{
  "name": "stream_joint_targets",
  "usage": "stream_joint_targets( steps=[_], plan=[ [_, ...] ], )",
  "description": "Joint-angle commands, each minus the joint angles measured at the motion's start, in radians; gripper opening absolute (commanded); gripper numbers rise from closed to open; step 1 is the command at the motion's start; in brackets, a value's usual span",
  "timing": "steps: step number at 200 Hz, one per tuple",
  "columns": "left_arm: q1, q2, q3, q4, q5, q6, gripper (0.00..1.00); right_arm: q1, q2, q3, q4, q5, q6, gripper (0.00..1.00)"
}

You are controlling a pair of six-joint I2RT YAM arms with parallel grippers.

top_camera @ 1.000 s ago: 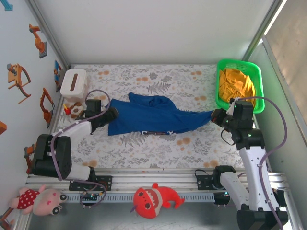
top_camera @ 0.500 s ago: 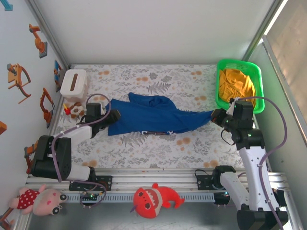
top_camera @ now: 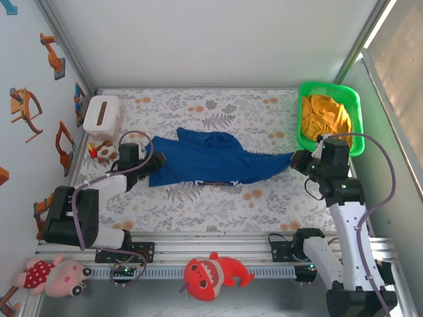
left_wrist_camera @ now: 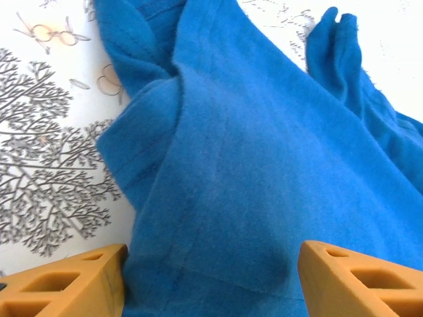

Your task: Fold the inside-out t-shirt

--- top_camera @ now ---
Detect blue t-shirt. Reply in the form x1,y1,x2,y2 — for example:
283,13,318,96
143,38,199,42
147,127,297,188

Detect orange arm sticker grey base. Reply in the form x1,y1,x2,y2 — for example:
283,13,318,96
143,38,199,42
39,32,66,81

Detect brown white dog plush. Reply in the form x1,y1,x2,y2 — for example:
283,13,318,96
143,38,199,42
87,140,118,165

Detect yellow garment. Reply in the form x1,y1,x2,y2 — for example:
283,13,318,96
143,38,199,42
299,94,354,149

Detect white tissue box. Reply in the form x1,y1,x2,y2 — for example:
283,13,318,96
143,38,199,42
82,94,122,139

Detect floral fern tablecloth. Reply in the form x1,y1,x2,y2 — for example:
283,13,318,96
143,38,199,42
71,87,360,234

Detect green plastic basket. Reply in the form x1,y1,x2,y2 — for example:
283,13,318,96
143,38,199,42
297,81,365,159

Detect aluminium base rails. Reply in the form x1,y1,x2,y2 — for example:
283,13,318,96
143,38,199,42
35,230,401,265

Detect black controller board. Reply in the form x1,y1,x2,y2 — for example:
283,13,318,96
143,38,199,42
295,264,327,283
110,264,146,278

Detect red shark plush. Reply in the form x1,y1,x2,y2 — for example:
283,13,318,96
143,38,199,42
180,252,255,302

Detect pink pig plush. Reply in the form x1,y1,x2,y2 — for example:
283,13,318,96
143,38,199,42
12,253,94,298

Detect orange claw gripper sticker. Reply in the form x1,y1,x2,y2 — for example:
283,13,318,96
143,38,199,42
9,87,44,143

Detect translucent window panel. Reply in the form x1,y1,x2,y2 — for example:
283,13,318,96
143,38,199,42
362,0,423,202

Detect orange blue stand sticker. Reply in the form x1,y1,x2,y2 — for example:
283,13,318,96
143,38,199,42
0,285,21,314

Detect blue block sticker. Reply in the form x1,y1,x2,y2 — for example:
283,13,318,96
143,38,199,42
0,0,19,16

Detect purple cable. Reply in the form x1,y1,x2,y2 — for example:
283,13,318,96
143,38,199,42
323,132,397,317
71,131,153,288

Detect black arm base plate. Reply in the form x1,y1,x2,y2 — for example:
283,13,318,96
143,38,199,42
270,240,331,264
95,242,156,264

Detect blue orange rail sticker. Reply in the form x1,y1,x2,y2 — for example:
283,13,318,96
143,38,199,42
74,82,86,128

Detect white slotted cable duct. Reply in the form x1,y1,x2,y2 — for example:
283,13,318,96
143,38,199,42
89,265,297,278

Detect aluminium frame post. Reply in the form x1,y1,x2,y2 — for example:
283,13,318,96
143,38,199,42
330,0,396,93
32,0,98,95

